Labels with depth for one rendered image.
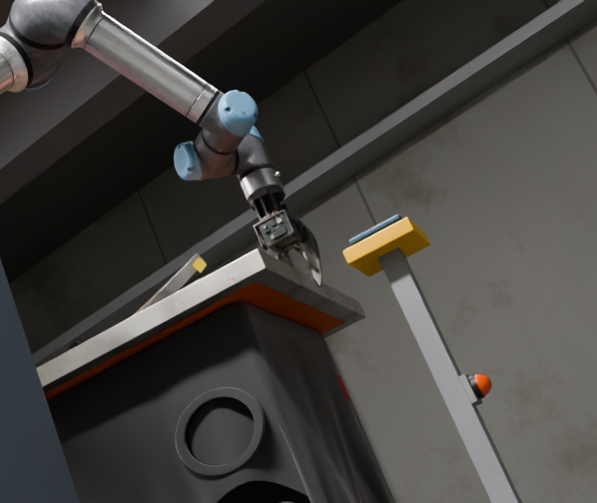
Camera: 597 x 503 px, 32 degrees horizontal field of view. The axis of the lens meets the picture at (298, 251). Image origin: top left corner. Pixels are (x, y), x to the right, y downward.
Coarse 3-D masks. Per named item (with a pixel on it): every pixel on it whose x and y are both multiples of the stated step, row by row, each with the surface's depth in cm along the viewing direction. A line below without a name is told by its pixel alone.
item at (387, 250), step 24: (384, 240) 178; (408, 240) 181; (360, 264) 183; (384, 264) 182; (408, 264) 184; (408, 288) 180; (408, 312) 179; (432, 336) 177; (432, 360) 176; (456, 384) 174; (456, 408) 173; (480, 432) 171; (480, 456) 170; (504, 480) 168
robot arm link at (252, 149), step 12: (252, 132) 208; (240, 144) 205; (252, 144) 206; (264, 144) 209; (240, 156) 204; (252, 156) 205; (264, 156) 206; (240, 168) 205; (252, 168) 204; (240, 180) 207
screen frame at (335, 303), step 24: (240, 264) 175; (264, 264) 174; (288, 264) 188; (192, 288) 177; (216, 288) 176; (240, 288) 178; (288, 288) 188; (312, 288) 196; (144, 312) 180; (168, 312) 178; (192, 312) 179; (336, 312) 215; (360, 312) 224; (96, 336) 182; (120, 336) 180; (144, 336) 181; (72, 360) 183; (96, 360) 182; (48, 384) 184
